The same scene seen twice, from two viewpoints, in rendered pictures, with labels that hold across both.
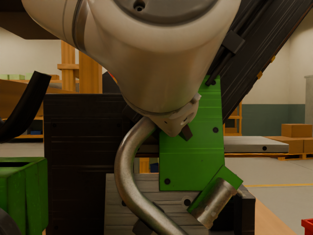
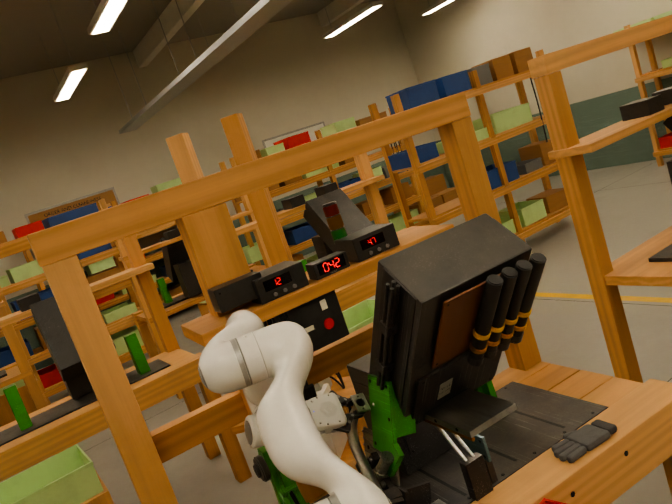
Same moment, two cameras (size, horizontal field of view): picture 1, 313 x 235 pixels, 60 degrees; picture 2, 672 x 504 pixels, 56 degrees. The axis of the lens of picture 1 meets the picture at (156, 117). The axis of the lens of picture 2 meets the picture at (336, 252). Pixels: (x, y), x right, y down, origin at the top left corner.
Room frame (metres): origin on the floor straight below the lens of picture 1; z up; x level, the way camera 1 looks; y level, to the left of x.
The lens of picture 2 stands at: (-0.17, -1.56, 1.91)
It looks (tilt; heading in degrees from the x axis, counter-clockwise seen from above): 9 degrees down; 66
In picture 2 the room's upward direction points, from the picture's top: 19 degrees counter-clockwise
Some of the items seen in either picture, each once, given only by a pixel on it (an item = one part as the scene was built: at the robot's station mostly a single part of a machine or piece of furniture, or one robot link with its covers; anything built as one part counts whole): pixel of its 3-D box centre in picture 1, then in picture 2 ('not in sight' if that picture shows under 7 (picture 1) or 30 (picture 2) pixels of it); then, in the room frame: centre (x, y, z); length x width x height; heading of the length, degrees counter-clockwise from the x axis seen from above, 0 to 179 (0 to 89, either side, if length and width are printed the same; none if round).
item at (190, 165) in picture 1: (188, 128); (391, 410); (0.52, -0.06, 1.17); 0.13 x 0.12 x 0.20; 1
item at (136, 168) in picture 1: (102, 161); (413, 397); (0.70, 0.14, 1.07); 0.30 x 0.18 x 0.34; 1
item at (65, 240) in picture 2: not in sight; (280, 167); (0.59, 0.30, 1.89); 1.50 x 0.09 x 0.09; 1
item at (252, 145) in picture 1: (195, 145); (448, 405); (0.67, -0.10, 1.11); 0.39 x 0.16 x 0.03; 91
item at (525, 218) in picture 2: not in sight; (485, 163); (4.75, 4.41, 1.14); 2.45 x 0.55 x 2.28; 5
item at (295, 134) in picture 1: (291, 140); not in sight; (6.39, -3.21, 0.37); 1.20 x 0.80 x 0.74; 103
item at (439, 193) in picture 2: not in sight; (428, 200); (6.45, 8.34, 0.37); 1.20 x 0.81 x 0.74; 7
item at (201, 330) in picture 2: not in sight; (323, 278); (0.59, 0.26, 1.52); 0.90 x 0.25 x 0.04; 1
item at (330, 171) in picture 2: not in sight; (328, 201); (4.02, 7.36, 1.12); 3.22 x 0.55 x 2.23; 5
